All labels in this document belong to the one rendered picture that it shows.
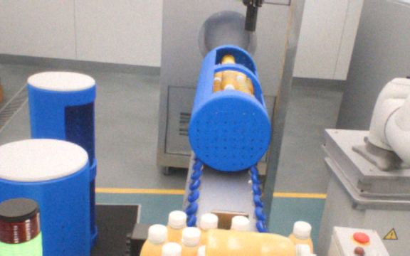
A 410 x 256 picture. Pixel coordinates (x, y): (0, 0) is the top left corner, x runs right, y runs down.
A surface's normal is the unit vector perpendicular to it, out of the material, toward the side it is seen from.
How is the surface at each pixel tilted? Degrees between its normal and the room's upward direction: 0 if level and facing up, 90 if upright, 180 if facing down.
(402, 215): 90
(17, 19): 90
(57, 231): 90
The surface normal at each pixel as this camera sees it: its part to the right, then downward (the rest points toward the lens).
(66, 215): 0.77, 0.33
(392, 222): 0.14, 0.40
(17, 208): 0.11, -0.91
